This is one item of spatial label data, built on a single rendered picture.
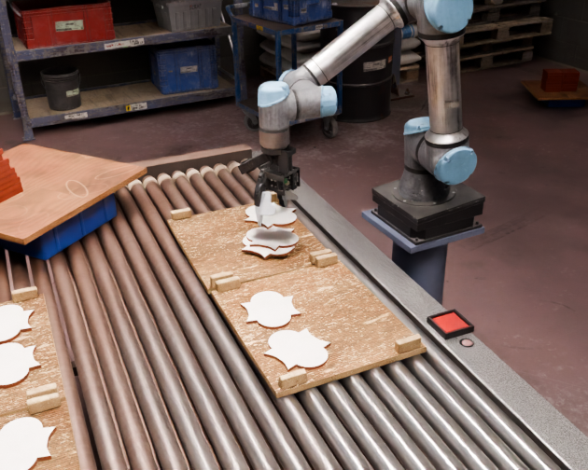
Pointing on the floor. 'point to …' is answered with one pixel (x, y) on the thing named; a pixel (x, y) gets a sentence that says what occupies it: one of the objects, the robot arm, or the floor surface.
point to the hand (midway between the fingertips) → (270, 214)
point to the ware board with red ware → (561, 89)
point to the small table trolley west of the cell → (280, 63)
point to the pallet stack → (497, 33)
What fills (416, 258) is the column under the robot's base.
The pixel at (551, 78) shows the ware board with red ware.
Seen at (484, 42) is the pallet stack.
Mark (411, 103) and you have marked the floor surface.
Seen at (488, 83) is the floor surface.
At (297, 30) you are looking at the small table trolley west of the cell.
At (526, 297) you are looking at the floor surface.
